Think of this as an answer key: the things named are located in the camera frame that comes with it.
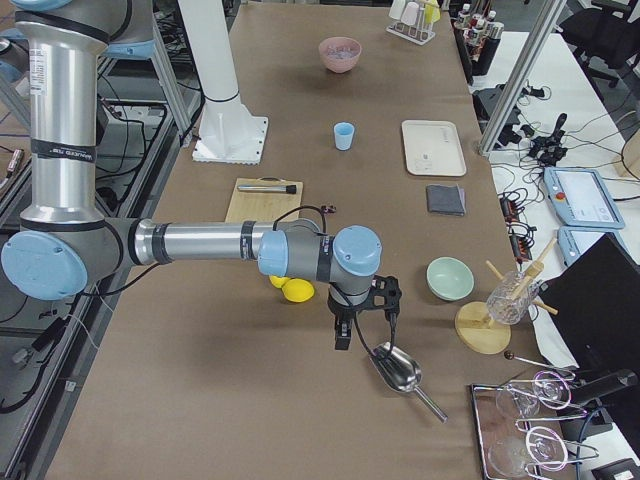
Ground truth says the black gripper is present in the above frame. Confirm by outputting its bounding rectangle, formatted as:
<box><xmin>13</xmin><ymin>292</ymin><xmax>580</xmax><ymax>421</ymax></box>
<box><xmin>327</xmin><ymin>275</ymin><xmax>402</xmax><ymax>351</ymax></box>

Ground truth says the steel ice scoop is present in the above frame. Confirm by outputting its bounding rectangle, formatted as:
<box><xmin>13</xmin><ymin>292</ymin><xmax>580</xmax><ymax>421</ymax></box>
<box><xmin>371</xmin><ymin>342</ymin><xmax>448</xmax><ymax>423</ymax></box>

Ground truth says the wooden cup tree stand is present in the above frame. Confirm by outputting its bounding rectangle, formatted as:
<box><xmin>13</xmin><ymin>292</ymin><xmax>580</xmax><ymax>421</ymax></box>
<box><xmin>455</xmin><ymin>238</ymin><xmax>558</xmax><ymax>354</ymax></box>

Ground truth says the light blue plastic cup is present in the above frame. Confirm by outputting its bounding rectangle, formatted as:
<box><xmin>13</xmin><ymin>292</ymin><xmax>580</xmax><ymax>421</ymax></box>
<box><xmin>333</xmin><ymin>122</ymin><xmax>355</xmax><ymax>151</ymax></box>

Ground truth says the pile of ice cubes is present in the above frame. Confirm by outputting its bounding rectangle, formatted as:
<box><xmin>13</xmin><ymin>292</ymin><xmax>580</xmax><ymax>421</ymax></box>
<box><xmin>325</xmin><ymin>44</ymin><xmax>359</xmax><ymax>61</ymax></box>

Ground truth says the white cup drying rack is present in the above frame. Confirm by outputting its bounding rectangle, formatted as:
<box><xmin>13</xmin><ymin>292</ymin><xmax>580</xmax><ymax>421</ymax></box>
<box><xmin>386</xmin><ymin>0</ymin><xmax>441</xmax><ymax>46</ymax></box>

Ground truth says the yellow lemon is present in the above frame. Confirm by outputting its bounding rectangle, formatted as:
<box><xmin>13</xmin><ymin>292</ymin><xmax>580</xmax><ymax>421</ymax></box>
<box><xmin>269</xmin><ymin>275</ymin><xmax>289</xmax><ymax>289</ymax></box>
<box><xmin>281</xmin><ymin>278</ymin><xmax>315</xmax><ymax>303</ymax></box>

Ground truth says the mint green bowl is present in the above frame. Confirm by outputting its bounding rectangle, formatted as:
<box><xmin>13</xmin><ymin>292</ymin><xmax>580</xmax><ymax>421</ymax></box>
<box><xmin>426</xmin><ymin>257</ymin><xmax>475</xmax><ymax>301</ymax></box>

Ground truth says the steel muddler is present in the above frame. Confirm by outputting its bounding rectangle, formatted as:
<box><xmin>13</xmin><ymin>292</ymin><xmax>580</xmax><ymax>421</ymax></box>
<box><xmin>236</xmin><ymin>184</ymin><xmax>297</xmax><ymax>195</ymax></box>

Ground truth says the wooden cutting board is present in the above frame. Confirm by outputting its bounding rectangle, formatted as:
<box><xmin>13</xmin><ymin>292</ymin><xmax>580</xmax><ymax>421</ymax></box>
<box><xmin>225</xmin><ymin>177</ymin><xmax>304</xmax><ymax>223</ymax></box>

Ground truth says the grey folded cloth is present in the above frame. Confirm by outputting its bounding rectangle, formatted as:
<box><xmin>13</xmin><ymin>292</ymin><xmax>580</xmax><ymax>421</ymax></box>
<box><xmin>426</xmin><ymin>184</ymin><xmax>466</xmax><ymax>216</ymax></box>

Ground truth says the clear textured glass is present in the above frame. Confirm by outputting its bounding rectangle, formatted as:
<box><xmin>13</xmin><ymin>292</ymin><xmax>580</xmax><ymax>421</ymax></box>
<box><xmin>486</xmin><ymin>271</ymin><xmax>539</xmax><ymax>325</ymax></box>

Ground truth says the black framed mirror tray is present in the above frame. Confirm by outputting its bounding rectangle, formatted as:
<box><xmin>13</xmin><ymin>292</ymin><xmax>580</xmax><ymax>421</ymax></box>
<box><xmin>469</xmin><ymin>384</ymin><xmax>527</xmax><ymax>479</ymax></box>

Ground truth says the cream rabbit tray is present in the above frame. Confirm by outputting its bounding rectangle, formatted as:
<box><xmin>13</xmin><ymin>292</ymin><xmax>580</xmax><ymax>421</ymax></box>
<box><xmin>401</xmin><ymin>120</ymin><xmax>467</xmax><ymax>177</ymax></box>

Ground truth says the wine glass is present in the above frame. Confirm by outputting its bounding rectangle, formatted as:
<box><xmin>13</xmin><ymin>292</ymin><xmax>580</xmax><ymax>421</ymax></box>
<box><xmin>488</xmin><ymin>426</ymin><xmax>569</xmax><ymax>479</ymax></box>
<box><xmin>495</xmin><ymin>371</ymin><xmax>571</xmax><ymax>419</ymax></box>

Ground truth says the blue teach pendant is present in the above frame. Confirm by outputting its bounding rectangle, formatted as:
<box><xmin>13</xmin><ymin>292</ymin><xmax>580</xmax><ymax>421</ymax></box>
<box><xmin>543</xmin><ymin>167</ymin><xmax>625</xmax><ymax>229</ymax></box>
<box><xmin>557</xmin><ymin>226</ymin><xmax>626</xmax><ymax>267</ymax></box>

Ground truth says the black monitor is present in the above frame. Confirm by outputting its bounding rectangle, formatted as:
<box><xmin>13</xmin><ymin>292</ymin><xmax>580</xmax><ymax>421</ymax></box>
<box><xmin>540</xmin><ymin>233</ymin><xmax>639</xmax><ymax>373</ymax></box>

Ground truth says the pink bowl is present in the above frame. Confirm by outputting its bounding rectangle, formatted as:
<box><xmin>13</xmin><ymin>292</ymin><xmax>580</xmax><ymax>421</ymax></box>
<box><xmin>318</xmin><ymin>37</ymin><xmax>362</xmax><ymax>74</ymax></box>

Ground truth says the bottle rack with bottles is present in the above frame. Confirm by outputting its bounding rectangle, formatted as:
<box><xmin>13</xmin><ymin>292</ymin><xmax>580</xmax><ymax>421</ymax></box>
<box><xmin>452</xmin><ymin>1</ymin><xmax>504</xmax><ymax>85</ymax></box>

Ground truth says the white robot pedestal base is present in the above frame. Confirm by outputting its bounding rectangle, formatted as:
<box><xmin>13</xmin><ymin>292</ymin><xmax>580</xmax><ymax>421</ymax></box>
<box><xmin>179</xmin><ymin>0</ymin><xmax>268</xmax><ymax>165</ymax></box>

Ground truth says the aluminium frame post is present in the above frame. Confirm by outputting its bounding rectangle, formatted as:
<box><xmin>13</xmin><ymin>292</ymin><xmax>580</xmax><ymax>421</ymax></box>
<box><xmin>478</xmin><ymin>0</ymin><xmax>566</xmax><ymax>157</ymax></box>

